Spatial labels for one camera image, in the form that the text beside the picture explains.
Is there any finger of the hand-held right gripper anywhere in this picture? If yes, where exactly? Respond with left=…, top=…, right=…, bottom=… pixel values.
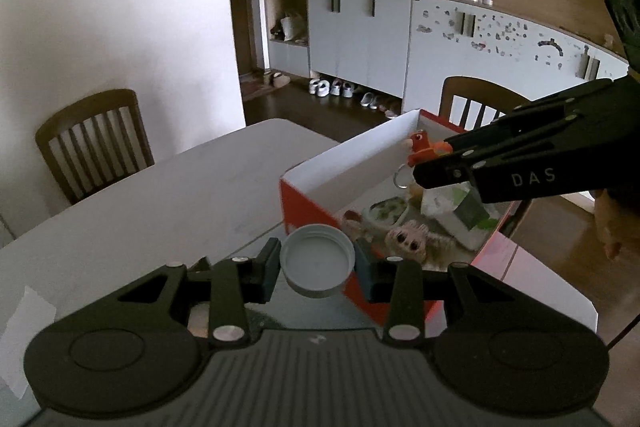
left=442, top=78, right=616, bottom=155
left=414, top=117, right=576, bottom=190

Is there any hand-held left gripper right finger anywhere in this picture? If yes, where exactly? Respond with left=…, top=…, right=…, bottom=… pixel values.
left=355, top=243, right=523, bottom=343

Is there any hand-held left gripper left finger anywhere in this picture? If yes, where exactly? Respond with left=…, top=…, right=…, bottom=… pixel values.
left=117, top=238, right=282, bottom=348

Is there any orange toy keychain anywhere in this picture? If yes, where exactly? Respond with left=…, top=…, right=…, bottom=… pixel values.
left=394, top=132, right=455, bottom=188

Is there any white plastic jar lid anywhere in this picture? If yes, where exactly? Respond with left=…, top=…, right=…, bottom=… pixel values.
left=280, top=224, right=356, bottom=298

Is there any red and white cardboard box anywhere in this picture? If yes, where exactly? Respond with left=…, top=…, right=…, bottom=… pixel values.
left=279, top=108, right=598, bottom=338

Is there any person's right hand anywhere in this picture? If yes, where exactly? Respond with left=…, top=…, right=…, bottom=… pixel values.
left=595, top=189, right=640, bottom=260

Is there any white and green carton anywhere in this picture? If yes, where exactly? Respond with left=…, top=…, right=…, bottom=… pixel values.
left=421, top=183, right=499, bottom=251

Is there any furry big-eyed plush doll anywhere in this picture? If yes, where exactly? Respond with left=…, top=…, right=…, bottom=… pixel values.
left=384, top=221, right=453, bottom=269

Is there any long white stickered cabinet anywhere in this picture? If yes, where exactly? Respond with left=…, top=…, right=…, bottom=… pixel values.
left=402, top=0, right=631, bottom=118

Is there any round green print container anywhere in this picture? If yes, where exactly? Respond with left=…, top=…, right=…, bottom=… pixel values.
left=362, top=199, right=409, bottom=229

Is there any row of shoes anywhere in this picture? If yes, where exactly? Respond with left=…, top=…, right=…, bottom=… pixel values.
left=308, top=78, right=404, bottom=118

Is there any white two-door cabinet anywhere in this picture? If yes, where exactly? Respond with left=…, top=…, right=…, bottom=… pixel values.
left=306, top=0, right=414, bottom=100

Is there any dark door mat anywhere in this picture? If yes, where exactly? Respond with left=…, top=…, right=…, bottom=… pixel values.
left=241, top=74, right=282, bottom=104

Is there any light cloth bag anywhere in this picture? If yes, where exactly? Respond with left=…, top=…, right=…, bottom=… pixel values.
left=280, top=12, right=309, bottom=44

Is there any white paper tape piece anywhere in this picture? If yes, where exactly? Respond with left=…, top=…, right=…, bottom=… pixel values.
left=0, top=286, right=57, bottom=399

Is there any thin black cable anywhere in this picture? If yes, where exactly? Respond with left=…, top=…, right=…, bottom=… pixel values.
left=607, top=307, right=640, bottom=349

